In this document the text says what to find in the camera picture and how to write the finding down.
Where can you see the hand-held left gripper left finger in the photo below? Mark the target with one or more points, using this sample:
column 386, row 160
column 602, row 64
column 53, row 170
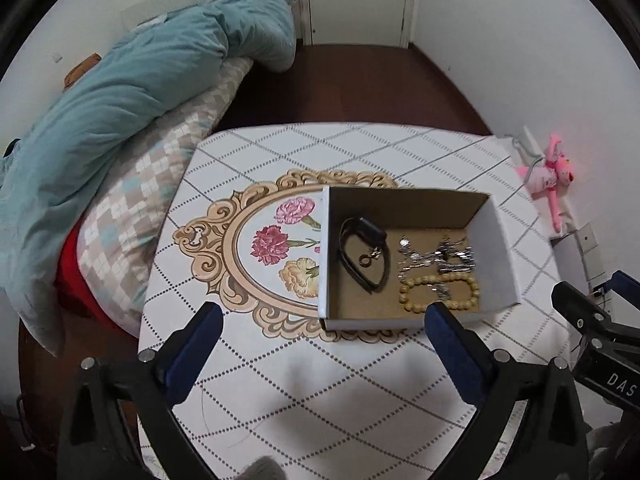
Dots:
column 200, row 345

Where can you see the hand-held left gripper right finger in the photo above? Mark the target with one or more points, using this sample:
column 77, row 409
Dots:
column 455, row 355

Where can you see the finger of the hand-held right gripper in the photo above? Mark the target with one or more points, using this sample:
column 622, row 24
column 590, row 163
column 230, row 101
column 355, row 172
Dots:
column 580, row 307
column 629, row 287

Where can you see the cardboard box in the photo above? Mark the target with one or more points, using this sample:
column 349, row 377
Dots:
column 495, row 270

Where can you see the black wrist band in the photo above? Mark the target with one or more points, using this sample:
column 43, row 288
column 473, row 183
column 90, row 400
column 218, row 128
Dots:
column 372, row 232

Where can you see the floral diamond-pattern tablecloth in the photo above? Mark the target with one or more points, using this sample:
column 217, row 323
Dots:
column 300, row 375

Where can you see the pink plush toy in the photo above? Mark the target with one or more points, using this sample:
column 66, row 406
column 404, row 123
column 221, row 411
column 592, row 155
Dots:
column 545, row 177

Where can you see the red cloth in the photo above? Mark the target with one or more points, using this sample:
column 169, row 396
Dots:
column 75, row 275

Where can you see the checkered bed sheet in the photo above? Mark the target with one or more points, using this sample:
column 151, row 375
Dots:
column 150, row 185

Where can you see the light blue quilt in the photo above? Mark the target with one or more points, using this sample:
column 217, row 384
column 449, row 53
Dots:
column 110, row 120

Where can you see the brown plush object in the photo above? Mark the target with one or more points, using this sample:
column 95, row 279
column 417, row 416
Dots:
column 82, row 71

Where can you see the white door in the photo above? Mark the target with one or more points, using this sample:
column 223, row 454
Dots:
column 360, row 0

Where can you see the beige wall socket panel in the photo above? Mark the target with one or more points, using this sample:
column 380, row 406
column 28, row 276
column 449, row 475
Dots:
column 590, row 250

